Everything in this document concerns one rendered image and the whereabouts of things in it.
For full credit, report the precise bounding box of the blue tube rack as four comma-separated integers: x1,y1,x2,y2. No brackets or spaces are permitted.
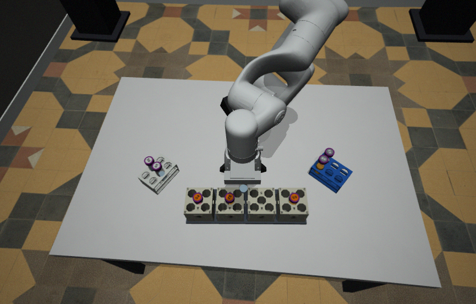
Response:
309,158,352,193

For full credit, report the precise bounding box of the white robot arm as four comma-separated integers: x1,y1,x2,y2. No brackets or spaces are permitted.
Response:
224,0,349,184

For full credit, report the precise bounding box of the beige bucket adapter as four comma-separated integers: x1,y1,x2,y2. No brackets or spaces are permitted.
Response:
247,188,276,222
216,188,245,221
276,188,309,222
183,188,216,221

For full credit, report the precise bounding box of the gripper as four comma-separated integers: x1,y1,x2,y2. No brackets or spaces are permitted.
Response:
220,146,266,173

